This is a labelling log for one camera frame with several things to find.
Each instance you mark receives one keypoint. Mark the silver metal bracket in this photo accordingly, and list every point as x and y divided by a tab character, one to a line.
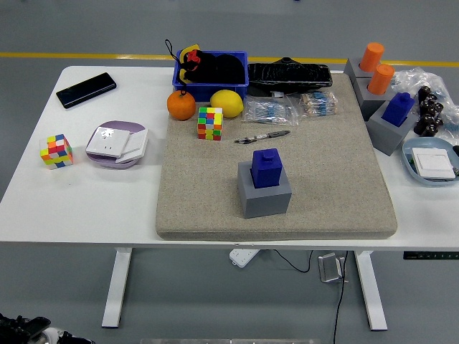
330	268

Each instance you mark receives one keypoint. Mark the white table leg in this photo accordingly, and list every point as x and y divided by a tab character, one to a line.
116	286
371	290

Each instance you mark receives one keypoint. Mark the yellow lemon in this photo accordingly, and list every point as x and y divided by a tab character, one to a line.
226	103

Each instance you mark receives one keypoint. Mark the black smartphone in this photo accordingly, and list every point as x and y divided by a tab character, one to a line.
86	90

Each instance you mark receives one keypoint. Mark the white power strip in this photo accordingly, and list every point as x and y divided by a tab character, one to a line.
244	257

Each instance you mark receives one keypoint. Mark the orange fruit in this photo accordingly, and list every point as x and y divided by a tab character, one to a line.
181	105

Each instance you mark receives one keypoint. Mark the cluster of black knobs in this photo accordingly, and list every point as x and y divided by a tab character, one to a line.
429	111

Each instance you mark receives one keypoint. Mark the black silver pen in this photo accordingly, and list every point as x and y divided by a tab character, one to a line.
263	136

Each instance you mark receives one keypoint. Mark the yellow red toy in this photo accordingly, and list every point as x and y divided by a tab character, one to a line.
186	52

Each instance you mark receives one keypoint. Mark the black keyboard in plastic wrap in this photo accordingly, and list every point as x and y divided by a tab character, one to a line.
290	77

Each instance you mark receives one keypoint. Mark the blue square seal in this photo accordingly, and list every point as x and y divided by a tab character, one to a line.
266	170
397	109

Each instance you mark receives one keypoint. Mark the bag of blue resistors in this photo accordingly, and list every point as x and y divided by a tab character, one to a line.
319	103
269	111

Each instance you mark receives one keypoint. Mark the purple tray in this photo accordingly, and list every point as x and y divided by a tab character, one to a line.
118	124

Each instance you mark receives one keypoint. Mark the grey seal holder block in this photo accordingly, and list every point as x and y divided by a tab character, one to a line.
371	104
385	136
265	202
353	70

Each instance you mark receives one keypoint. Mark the blue plastic bin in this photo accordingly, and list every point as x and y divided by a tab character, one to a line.
201	91

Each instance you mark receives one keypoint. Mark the orange cylinder seal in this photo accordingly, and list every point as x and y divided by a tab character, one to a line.
381	79
372	56

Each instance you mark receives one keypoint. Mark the clear plastic bag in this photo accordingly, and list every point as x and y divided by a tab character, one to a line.
412	77

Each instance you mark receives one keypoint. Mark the twisted rubik's cube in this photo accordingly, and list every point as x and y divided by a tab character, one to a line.
56	152

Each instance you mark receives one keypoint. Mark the black table control panel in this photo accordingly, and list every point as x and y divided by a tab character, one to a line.
430	255

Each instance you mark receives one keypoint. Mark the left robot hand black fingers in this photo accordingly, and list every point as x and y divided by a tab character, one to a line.
21	331

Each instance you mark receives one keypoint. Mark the scrambled rubik's cube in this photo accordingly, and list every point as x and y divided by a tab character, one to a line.
210	123

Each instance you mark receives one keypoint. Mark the grey-brown mat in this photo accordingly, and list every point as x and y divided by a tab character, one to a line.
322	179

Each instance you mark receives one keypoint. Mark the light blue tray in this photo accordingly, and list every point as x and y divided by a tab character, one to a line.
409	150

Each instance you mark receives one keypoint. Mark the white wall socket panel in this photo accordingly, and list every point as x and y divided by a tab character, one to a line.
107	141

